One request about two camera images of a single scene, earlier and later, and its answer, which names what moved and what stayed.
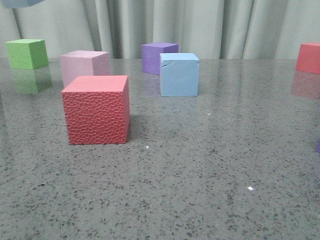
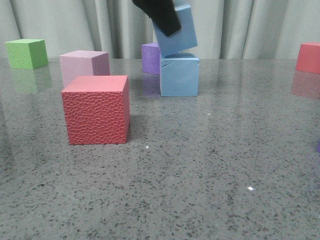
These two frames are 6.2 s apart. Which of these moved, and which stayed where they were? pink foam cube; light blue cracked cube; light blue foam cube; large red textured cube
Moved: light blue foam cube
Stayed: light blue cracked cube; pink foam cube; large red textured cube
